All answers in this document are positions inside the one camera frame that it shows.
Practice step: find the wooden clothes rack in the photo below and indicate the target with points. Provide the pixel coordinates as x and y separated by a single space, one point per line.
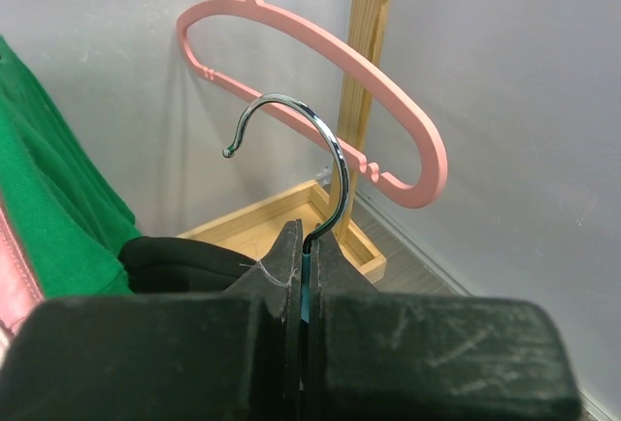
252 230

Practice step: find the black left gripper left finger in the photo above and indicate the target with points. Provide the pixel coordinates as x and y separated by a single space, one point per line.
232 355

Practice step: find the pink plastic hanger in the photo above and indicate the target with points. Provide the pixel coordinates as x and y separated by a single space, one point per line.
420 127

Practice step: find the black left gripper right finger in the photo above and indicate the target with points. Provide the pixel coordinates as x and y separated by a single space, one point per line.
376 355

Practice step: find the black t shirt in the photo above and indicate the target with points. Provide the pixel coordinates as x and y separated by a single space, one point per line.
175 265

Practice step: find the green t shirt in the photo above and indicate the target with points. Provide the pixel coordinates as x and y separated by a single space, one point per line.
71 223

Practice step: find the pink t shirt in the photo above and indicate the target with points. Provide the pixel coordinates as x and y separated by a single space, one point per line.
20 289

